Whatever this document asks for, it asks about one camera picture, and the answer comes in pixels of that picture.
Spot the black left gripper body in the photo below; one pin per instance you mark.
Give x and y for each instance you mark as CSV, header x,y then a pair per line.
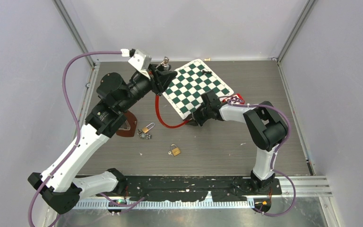
x,y
156,85

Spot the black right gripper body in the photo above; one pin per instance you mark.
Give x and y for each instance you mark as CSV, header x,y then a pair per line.
x,y
202,114

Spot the red cable lock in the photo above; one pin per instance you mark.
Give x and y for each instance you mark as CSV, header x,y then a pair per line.
x,y
166,120

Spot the brass padlock with long shackle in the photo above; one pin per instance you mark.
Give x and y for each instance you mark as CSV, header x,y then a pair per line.
x,y
174,150

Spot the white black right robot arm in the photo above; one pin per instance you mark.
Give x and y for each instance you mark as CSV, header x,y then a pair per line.
x,y
267,126

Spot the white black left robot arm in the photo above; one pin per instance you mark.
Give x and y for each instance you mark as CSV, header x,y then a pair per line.
x,y
58,185

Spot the red white grid block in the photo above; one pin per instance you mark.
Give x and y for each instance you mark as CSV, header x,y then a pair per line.
x,y
234,99

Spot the green white chess mat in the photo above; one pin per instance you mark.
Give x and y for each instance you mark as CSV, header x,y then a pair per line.
x,y
185,90

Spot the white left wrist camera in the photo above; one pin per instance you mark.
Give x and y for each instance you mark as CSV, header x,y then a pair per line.
x,y
140,61

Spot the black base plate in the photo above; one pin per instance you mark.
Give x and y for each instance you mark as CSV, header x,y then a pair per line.
x,y
194,188

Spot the left aluminium frame post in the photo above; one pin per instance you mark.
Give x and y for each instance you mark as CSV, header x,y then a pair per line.
x,y
61,8

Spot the aluminium corner frame post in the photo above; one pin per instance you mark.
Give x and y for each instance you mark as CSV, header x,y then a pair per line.
x,y
306,11

